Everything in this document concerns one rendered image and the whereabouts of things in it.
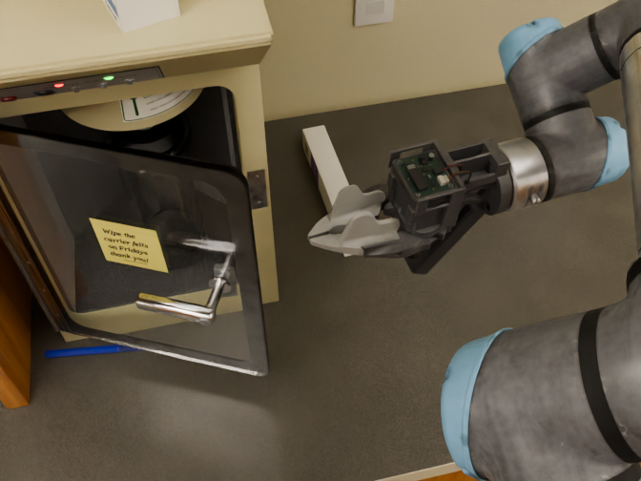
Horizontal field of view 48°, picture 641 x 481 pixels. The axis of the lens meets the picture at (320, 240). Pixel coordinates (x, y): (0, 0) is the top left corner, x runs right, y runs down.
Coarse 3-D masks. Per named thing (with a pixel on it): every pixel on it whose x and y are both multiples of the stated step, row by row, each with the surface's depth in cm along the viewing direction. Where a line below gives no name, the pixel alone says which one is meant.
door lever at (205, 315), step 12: (216, 288) 79; (228, 288) 80; (144, 300) 78; (156, 300) 78; (168, 300) 78; (216, 300) 78; (156, 312) 78; (168, 312) 78; (180, 312) 77; (192, 312) 77; (204, 312) 77; (204, 324) 77
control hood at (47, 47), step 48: (0, 0) 60; (48, 0) 60; (96, 0) 60; (192, 0) 60; (240, 0) 60; (0, 48) 57; (48, 48) 57; (96, 48) 57; (144, 48) 57; (192, 48) 57; (240, 48) 58
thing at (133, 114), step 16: (144, 96) 77; (160, 96) 78; (176, 96) 79; (192, 96) 81; (64, 112) 80; (80, 112) 78; (96, 112) 78; (112, 112) 77; (128, 112) 77; (144, 112) 78; (160, 112) 79; (176, 112) 80; (96, 128) 79; (112, 128) 78; (128, 128) 78
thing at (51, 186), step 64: (0, 128) 68; (0, 192) 76; (64, 192) 74; (128, 192) 71; (192, 192) 68; (64, 256) 84; (192, 256) 77; (256, 256) 75; (128, 320) 93; (256, 320) 85
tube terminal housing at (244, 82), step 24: (216, 72) 74; (240, 72) 74; (48, 96) 71; (72, 96) 72; (96, 96) 73; (120, 96) 73; (240, 96) 77; (240, 120) 79; (240, 144) 82; (264, 144) 83; (264, 168) 86; (264, 216) 93; (264, 240) 97; (264, 264) 101; (264, 288) 106; (72, 336) 104
